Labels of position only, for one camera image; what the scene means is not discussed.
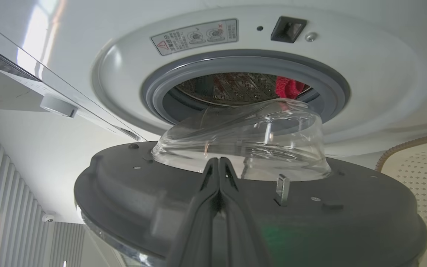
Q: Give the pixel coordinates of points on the white front-load washing machine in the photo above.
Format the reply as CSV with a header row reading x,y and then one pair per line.
x,y
384,74

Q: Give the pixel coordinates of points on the white dome security camera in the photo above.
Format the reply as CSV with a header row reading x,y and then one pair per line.
x,y
48,218

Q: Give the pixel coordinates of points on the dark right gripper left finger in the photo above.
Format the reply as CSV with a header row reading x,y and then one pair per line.
x,y
195,230

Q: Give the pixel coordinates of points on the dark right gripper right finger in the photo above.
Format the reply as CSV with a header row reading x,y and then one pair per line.
x,y
243,230

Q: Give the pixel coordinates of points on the grey rubber door gasket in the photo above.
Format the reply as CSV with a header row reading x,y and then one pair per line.
x,y
154,92

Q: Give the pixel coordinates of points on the steel perforated washer drum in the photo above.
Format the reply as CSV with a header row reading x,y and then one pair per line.
x,y
235,87

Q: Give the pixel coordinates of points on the red and white garment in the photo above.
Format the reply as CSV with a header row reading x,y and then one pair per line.
x,y
285,87

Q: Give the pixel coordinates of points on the cream perforated laundry basket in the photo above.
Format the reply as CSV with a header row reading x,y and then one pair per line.
x,y
421,178

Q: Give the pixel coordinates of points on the black door lock socket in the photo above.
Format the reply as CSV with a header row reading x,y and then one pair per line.
x,y
288,29

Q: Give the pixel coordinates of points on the dark round washer door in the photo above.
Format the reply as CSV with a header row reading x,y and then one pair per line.
x,y
347,230

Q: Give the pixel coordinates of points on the grey warning label sticker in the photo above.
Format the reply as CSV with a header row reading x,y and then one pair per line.
x,y
195,37

